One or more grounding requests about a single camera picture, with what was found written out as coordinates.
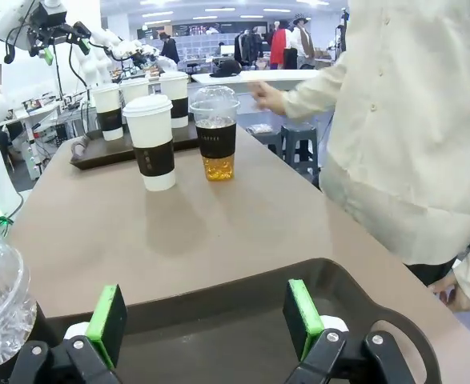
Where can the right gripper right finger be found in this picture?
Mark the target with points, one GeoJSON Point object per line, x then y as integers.
{"type": "Point", "coordinates": [300, 316]}

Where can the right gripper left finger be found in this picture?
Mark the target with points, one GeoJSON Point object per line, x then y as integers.
{"type": "Point", "coordinates": [106, 320]}

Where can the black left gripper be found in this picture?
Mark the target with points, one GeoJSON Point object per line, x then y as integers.
{"type": "Point", "coordinates": [46, 36]}

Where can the white paper cup black sleeve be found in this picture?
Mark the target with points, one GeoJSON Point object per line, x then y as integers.
{"type": "Point", "coordinates": [150, 132]}
{"type": "Point", "coordinates": [177, 96]}
{"type": "Point", "coordinates": [107, 104]}
{"type": "Point", "coordinates": [135, 92]}

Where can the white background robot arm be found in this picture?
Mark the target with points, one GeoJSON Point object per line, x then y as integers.
{"type": "Point", "coordinates": [98, 60]}
{"type": "Point", "coordinates": [126, 46]}

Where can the person's right forearm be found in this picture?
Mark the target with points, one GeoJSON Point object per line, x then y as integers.
{"type": "Point", "coordinates": [310, 96]}

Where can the brown plastic serving tray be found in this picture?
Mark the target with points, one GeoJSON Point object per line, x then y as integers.
{"type": "Point", "coordinates": [110, 152]}
{"type": "Point", "coordinates": [218, 344]}

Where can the person's left hand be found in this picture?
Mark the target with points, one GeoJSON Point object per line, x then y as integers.
{"type": "Point", "coordinates": [455, 296]}

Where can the person's right hand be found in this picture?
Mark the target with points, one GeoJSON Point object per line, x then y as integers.
{"type": "Point", "coordinates": [270, 100]}

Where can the cluttered white workbench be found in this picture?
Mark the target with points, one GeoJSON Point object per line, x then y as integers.
{"type": "Point", "coordinates": [38, 110]}

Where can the bystander in black with hat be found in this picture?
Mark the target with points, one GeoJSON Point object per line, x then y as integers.
{"type": "Point", "coordinates": [170, 50]}

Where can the white side table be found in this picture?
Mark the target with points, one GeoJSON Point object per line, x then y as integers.
{"type": "Point", "coordinates": [234, 78]}

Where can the dark clothes rack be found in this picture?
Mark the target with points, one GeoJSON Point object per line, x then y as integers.
{"type": "Point", "coordinates": [248, 46]}

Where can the clear plastic bag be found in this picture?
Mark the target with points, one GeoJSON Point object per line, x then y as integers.
{"type": "Point", "coordinates": [258, 129]}

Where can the person in beige shirt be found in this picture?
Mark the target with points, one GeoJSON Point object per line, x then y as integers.
{"type": "Point", "coordinates": [398, 140]}

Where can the mannequin in red top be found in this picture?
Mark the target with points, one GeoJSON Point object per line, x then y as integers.
{"type": "Point", "coordinates": [278, 46]}

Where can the mannequin with brown vest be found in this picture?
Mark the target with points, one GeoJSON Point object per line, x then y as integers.
{"type": "Point", "coordinates": [304, 44]}

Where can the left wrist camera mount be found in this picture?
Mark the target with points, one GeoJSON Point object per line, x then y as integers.
{"type": "Point", "coordinates": [53, 15]}

